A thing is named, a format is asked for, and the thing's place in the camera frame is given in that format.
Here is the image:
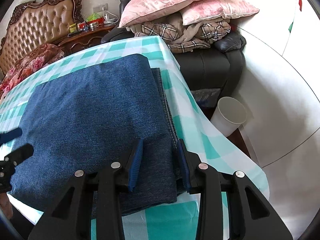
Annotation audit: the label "black leather armchair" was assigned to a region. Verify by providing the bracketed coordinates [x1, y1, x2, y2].
[101, 0, 247, 98]

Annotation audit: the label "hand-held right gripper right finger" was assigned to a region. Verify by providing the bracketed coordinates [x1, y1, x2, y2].
[177, 139, 293, 240]

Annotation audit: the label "dark plastic bag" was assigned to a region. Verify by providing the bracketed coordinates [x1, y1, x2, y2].
[191, 88, 222, 108]

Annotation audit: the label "white charger with cable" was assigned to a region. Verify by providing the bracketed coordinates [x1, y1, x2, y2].
[102, 10, 119, 27]

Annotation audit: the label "small pale pink pillow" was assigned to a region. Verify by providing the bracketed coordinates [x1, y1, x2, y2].
[182, 0, 242, 26]

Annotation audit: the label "green plastic bag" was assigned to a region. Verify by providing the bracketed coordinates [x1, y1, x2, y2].
[86, 12, 103, 22]

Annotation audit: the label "white waste bin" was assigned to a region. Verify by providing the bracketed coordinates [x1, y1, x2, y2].
[210, 96, 247, 137]

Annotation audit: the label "red floral blanket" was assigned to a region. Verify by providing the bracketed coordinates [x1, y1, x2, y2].
[0, 43, 67, 98]

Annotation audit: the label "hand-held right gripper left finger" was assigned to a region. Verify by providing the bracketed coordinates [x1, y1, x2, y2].
[28, 139, 145, 240]

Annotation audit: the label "teal white checked tablecloth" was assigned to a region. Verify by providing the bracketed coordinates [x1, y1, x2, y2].
[0, 35, 270, 240]

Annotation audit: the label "brown plaid blanket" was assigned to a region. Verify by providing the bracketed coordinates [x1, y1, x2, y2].
[127, 14, 232, 53]

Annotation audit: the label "tufted leather carved headboard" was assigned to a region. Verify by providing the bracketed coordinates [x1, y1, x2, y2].
[0, 0, 84, 74]

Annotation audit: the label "dark wooden nightstand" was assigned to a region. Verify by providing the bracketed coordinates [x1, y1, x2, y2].
[54, 24, 118, 55]

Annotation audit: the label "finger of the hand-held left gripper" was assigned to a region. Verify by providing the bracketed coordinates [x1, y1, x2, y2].
[0, 127, 23, 146]
[4, 144, 34, 166]

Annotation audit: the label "blue denim pants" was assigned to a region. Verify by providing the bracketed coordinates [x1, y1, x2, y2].
[7, 53, 182, 217]

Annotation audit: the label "person's left hand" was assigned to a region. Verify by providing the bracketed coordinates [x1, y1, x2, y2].
[0, 194, 14, 220]

